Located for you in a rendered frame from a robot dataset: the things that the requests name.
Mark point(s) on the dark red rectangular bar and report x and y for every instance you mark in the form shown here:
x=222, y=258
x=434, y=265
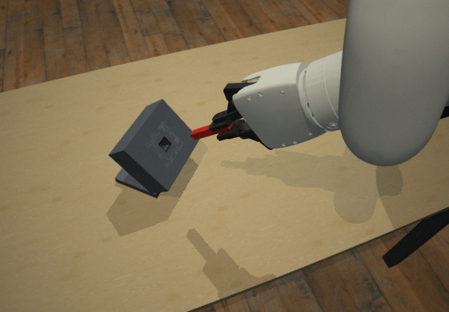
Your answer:
x=205, y=132

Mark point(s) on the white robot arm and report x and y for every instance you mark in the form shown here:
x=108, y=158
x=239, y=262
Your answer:
x=394, y=81

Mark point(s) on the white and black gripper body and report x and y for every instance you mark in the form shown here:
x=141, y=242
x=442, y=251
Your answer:
x=276, y=106

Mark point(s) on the dark grey sloped panel with square hole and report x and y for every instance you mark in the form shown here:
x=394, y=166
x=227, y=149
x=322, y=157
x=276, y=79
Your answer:
x=153, y=150

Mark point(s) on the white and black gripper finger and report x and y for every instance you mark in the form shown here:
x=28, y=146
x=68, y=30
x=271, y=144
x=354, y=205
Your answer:
x=240, y=129
x=225, y=118

